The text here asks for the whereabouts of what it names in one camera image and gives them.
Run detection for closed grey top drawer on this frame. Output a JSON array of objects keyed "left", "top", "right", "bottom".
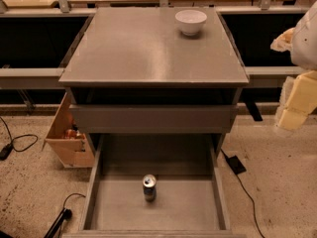
[{"left": 69, "top": 104, "right": 238, "bottom": 134}]

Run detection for black cable bottom left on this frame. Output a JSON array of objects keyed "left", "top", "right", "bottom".
[{"left": 44, "top": 192, "right": 87, "bottom": 238}]

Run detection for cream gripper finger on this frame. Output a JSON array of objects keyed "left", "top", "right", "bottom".
[
  {"left": 275, "top": 70, "right": 317, "bottom": 131},
  {"left": 270, "top": 28, "right": 294, "bottom": 52}
]

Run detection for orange items in box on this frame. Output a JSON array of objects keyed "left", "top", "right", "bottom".
[{"left": 64, "top": 129, "right": 85, "bottom": 139}]

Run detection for open grey middle drawer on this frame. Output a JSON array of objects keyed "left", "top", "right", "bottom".
[{"left": 62, "top": 134, "right": 247, "bottom": 238}]

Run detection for white ceramic bowl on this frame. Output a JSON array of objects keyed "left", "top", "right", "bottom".
[{"left": 175, "top": 9, "right": 207, "bottom": 36}]

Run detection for grey drawer cabinet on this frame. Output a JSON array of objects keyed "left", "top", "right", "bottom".
[{"left": 60, "top": 8, "right": 249, "bottom": 155}]

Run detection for black power adapter right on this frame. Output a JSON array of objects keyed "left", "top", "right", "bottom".
[{"left": 221, "top": 150, "right": 265, "bottom": 238}]

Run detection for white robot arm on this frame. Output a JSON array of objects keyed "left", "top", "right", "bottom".
[{"left": 270, "top": 2, "right": 317, "bottom": 135}]

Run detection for cardboard box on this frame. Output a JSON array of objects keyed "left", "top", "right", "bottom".
[{"left": 45, "top": 94, "right": 94, "bottom": 168}]

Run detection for redbull can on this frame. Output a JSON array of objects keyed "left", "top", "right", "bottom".
[{"left": 143, "top": 175, "right": 157, "bottom": 202}]

